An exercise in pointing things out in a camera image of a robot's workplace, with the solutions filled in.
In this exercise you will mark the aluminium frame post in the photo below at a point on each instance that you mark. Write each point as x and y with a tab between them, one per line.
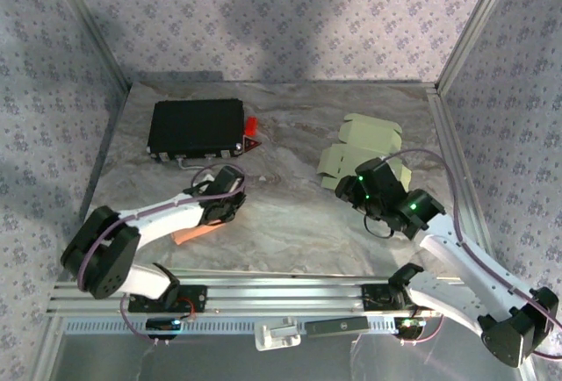
94	34
474	25

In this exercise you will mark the black hard case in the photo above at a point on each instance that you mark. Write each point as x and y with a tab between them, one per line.
193	126

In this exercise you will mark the marble pattern mat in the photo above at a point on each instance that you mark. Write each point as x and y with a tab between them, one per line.
307	104

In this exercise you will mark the white plastic bracket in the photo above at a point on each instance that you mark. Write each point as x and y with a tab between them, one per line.
272	337

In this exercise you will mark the light green paper box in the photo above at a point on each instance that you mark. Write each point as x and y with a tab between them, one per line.
369	133

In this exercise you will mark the small circuit board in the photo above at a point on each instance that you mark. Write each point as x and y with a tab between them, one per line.
410	324
162	324

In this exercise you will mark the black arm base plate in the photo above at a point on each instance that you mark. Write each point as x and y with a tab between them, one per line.
373	299
199	299

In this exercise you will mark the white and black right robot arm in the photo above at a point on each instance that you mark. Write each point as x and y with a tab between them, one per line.
461	262

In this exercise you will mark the orange paper box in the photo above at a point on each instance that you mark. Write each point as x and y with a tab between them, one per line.
193	234

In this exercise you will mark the black red triangular card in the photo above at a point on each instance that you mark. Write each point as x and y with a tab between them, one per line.
252	145

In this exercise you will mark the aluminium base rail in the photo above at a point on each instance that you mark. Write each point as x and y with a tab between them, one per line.
281	293

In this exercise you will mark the aluminium side rail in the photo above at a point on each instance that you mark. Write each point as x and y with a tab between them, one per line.
445	126

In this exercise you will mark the grey side rail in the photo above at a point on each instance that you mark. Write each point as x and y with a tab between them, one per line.
105	144

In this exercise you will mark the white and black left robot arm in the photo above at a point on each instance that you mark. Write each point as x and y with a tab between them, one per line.
167	218

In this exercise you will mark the black bar device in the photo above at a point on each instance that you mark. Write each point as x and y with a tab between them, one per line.
338	326

